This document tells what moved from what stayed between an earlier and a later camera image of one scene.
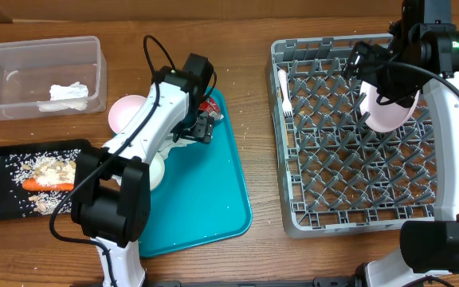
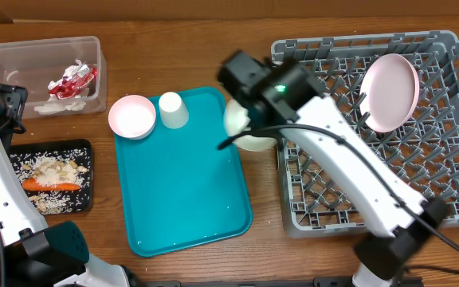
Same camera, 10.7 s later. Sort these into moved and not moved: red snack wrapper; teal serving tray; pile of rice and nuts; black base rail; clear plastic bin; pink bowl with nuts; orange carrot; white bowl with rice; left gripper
Moved: white bowl with rice; left gripper; red snack wrapper
Not moved: orange carrot; pile of rice and nuts; pink bowl with nuts; black base rail; clear plastic bin; teal serving tray
